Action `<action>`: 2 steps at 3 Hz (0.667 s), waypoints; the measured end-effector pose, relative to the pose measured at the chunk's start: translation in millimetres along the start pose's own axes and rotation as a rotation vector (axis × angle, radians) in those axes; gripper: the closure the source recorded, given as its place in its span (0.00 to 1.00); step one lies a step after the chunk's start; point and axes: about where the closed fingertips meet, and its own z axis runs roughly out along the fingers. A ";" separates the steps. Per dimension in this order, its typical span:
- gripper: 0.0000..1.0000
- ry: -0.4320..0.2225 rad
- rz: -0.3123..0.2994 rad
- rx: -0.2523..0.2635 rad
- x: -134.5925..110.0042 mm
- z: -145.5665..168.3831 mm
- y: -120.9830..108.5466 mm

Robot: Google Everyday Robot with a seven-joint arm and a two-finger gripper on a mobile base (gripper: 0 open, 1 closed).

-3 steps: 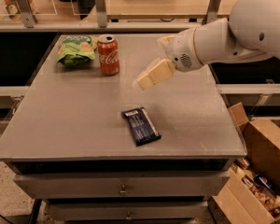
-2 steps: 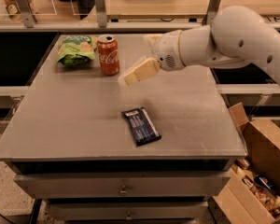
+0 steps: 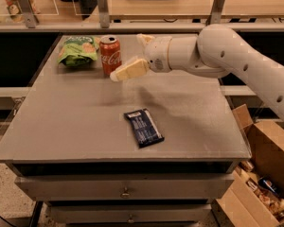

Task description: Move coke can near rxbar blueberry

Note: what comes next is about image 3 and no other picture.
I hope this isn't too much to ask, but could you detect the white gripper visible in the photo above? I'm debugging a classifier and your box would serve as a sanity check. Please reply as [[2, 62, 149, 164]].
[[110, 33, 171, 82]]

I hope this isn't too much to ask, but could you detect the orange coca-cola can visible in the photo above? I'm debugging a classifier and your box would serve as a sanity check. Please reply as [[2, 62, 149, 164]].
[[99, 35, 122, 76]]

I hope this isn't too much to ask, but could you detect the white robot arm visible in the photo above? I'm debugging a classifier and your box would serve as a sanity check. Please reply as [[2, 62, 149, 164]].
[[110, 24, 284, 122]]

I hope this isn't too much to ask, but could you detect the dark blue rxbar wrapper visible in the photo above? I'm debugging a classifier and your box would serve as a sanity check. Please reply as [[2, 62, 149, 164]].
[[124, 109, 165, 148]]

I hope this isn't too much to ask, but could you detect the blue pepsi can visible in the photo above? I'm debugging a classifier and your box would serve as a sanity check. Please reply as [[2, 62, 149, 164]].
[[257, 177, 279, 195]]

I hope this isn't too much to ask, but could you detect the green chip bag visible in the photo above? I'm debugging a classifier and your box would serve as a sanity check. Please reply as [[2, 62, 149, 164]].
[[57, 36, 99, 67]]

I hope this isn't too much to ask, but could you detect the upper grey drawer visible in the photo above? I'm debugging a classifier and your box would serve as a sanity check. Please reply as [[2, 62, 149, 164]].
[[15, 174, 234, 201]]

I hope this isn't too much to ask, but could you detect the grey drawer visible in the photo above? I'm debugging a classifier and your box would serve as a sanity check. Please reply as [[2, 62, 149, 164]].
[[48, 204, 211, 224], [15, 174, 234, 201]]

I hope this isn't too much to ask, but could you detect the orange snack bag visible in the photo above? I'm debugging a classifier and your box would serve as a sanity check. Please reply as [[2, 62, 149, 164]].
[[5, 0, 39, 22]]

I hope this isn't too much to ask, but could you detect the lower grey drawer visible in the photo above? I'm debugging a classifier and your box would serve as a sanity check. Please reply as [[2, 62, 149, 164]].
[[48, 204, 211, 224]]

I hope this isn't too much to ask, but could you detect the brown cardboard box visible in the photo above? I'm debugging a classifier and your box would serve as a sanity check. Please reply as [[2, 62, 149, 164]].
[[214, 105, 284, 227]]

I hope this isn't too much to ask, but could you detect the middle metal bracket post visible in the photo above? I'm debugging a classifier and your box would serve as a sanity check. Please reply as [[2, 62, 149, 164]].
[[97, 0, 110, 28]]

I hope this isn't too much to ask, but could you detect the metal bracket post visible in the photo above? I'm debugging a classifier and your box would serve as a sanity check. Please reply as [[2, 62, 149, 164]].
[[206, 0, 225, 25], [17, 0, 38, 28], [97, 0, 110, 28]]

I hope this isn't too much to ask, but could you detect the right metal bracket post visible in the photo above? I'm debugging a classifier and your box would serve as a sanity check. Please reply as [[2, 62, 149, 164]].
[[206, 0, 225, 25]]

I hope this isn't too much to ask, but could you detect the left metal bracket post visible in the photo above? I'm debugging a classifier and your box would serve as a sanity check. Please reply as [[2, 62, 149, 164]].
[[17, 0, 38, 28]]

